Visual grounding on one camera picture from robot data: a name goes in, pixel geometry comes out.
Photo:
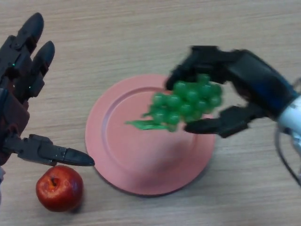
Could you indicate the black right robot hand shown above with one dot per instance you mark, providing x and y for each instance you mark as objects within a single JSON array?
[{"x": 254, "y": 75}]

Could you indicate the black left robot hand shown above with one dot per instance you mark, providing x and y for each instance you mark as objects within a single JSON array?
[{"x": 16, "y": 110}]

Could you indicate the green grape bunch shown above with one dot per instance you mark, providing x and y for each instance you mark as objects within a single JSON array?
[{"x": 185, "y": 101}]

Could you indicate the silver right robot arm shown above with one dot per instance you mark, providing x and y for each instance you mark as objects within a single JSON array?
[{"x": 291, "y": 115}]

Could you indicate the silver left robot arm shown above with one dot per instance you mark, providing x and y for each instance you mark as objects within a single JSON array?
[{"x": 1, "y": 179}]

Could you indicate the pink round plate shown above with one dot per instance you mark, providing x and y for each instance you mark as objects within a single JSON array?
[{"x": 141, "y": 160}]

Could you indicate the red apple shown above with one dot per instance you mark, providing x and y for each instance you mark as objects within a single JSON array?
[{"x": 60, "y": 186}]

